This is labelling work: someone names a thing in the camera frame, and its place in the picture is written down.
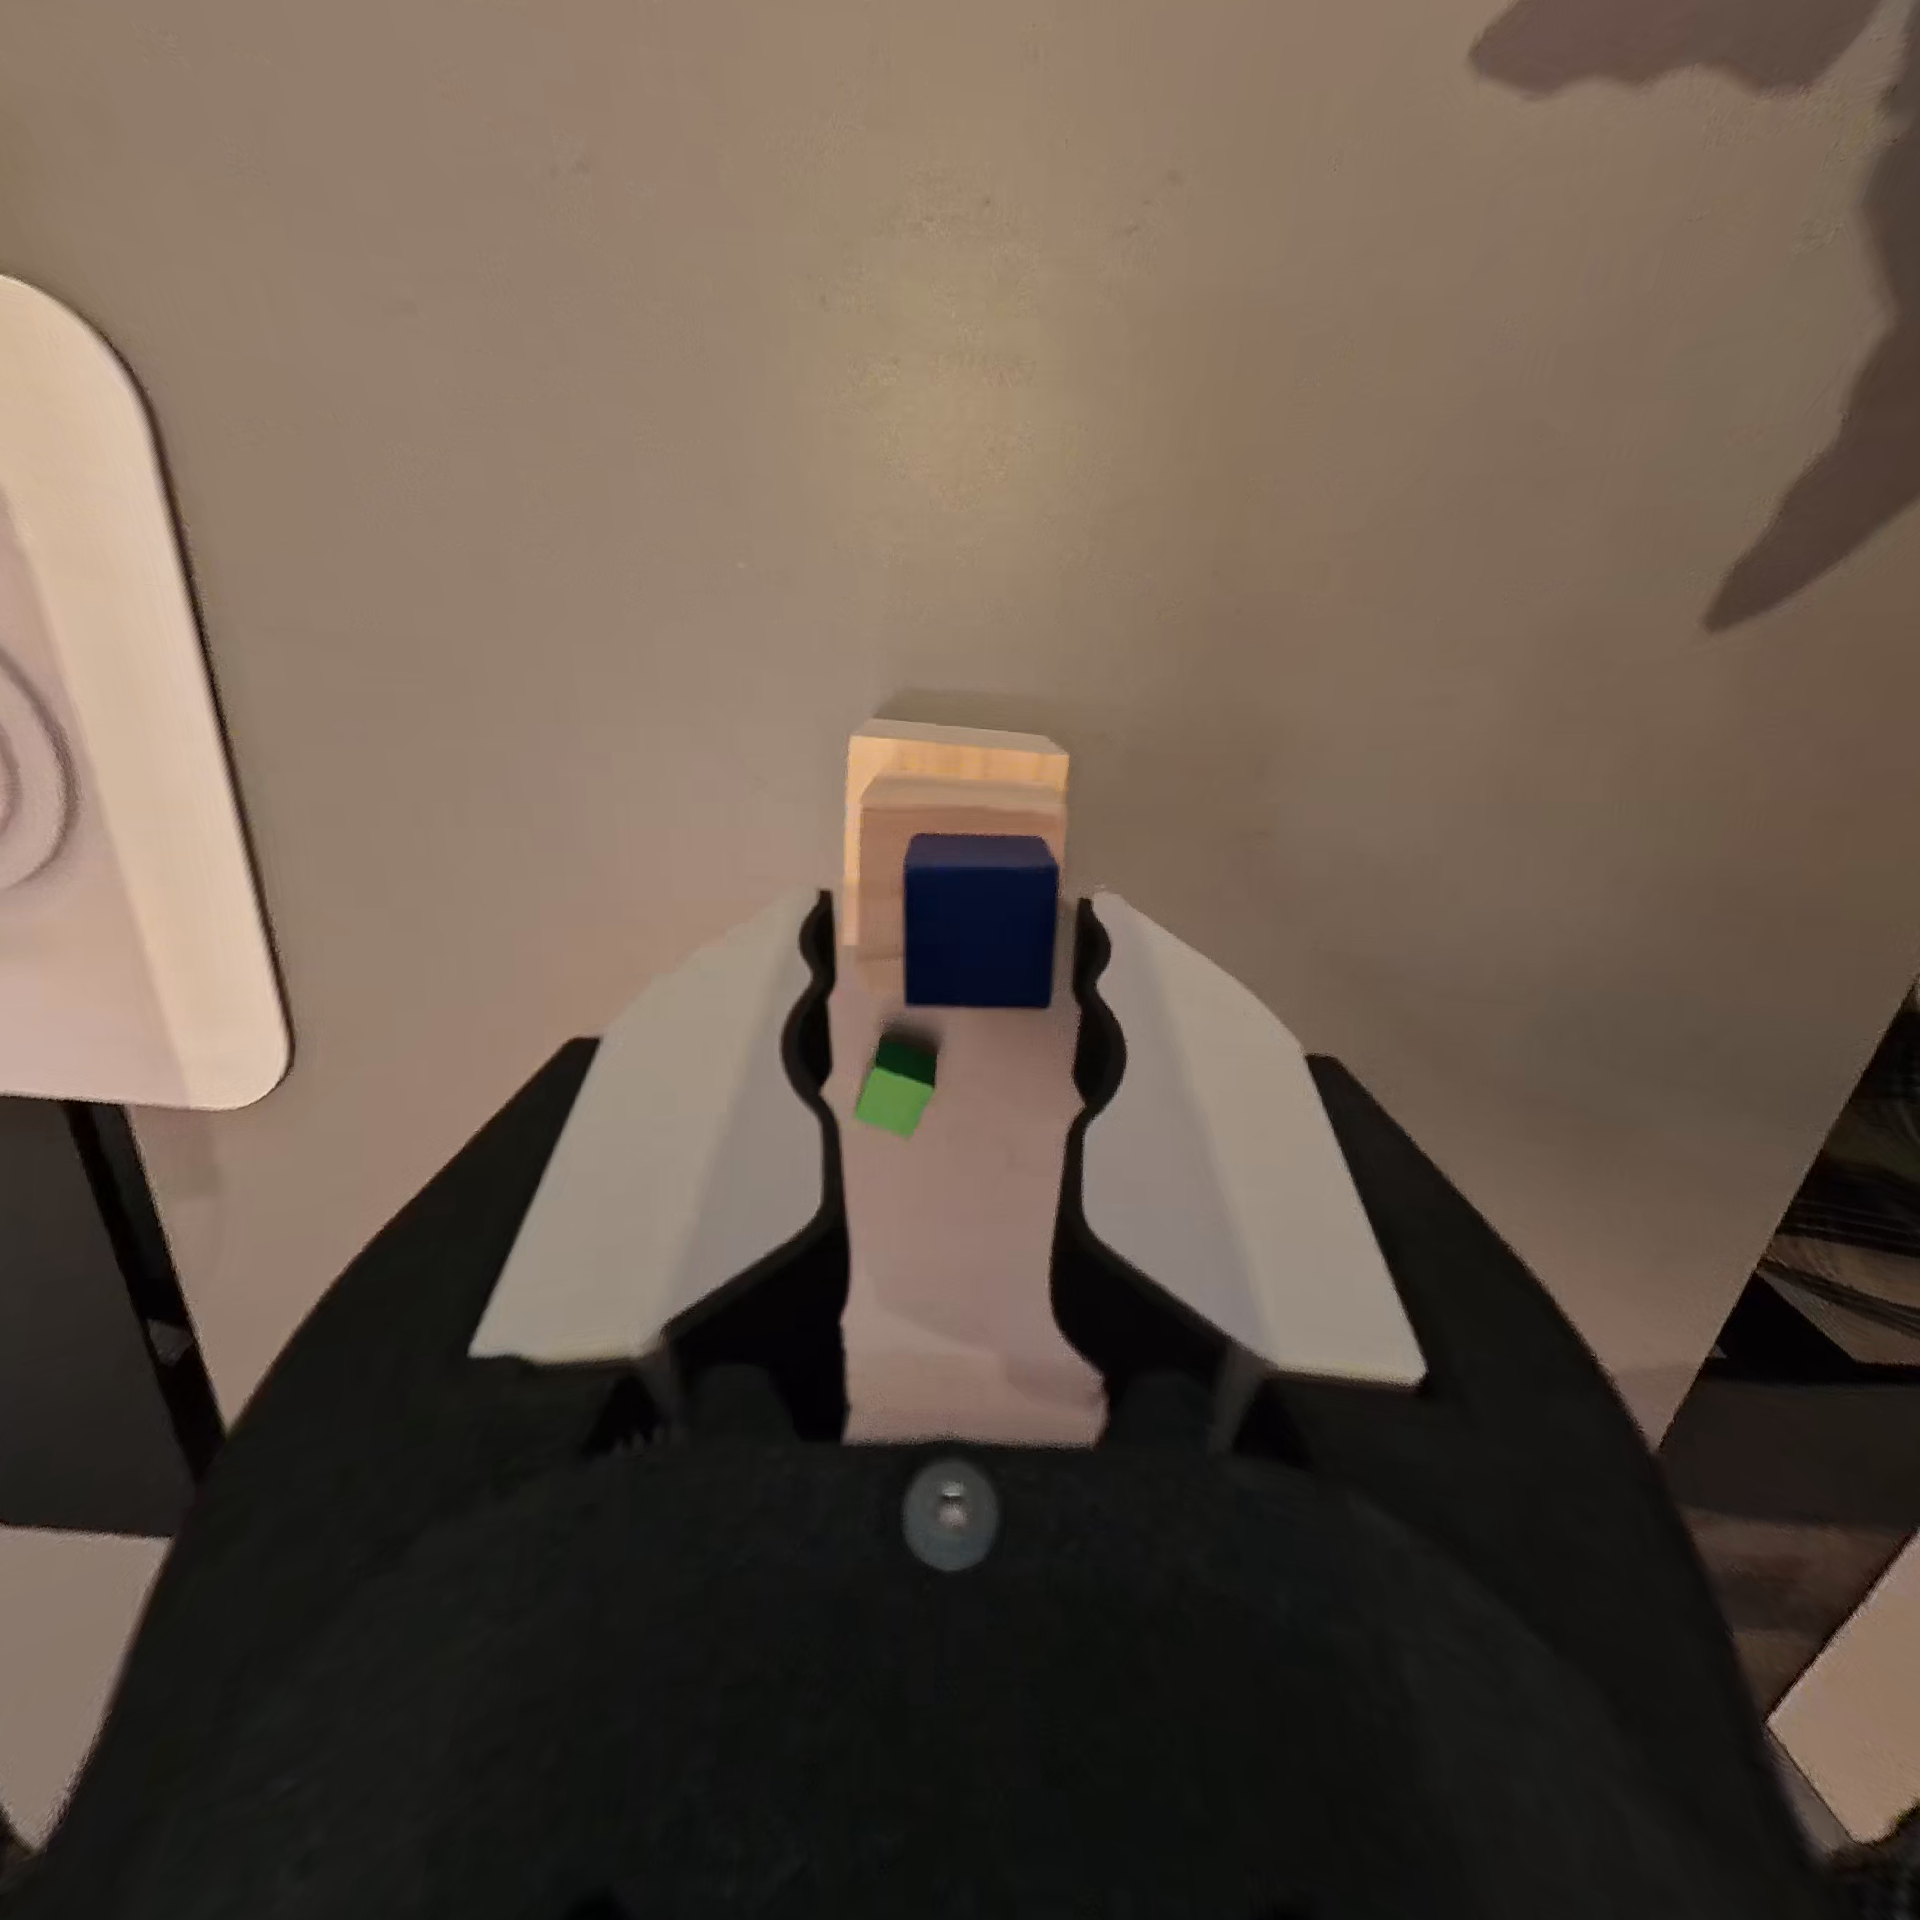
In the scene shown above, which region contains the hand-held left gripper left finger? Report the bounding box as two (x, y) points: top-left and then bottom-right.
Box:
(469, 887), (855, 1445)

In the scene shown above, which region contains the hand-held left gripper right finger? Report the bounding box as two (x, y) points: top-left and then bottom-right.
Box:
(1048, 892), (1426, 1449)

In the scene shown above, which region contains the small green wooden cube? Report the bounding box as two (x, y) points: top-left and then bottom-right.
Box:
(855, 1034), (940, 1138)

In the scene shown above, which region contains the blue wooden cube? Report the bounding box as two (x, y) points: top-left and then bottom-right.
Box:
(903, 833), (1061, 1009)

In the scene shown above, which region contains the medium natural wooden cube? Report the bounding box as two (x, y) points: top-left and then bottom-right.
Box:
(859, 776), (1068, 992)

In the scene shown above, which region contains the large natural wooden cube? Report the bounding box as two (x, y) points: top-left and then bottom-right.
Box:
(847, 719), (1071, 953)

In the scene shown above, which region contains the white mount plate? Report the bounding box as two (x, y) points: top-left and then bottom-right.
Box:
(0, 274), (295, 1113)

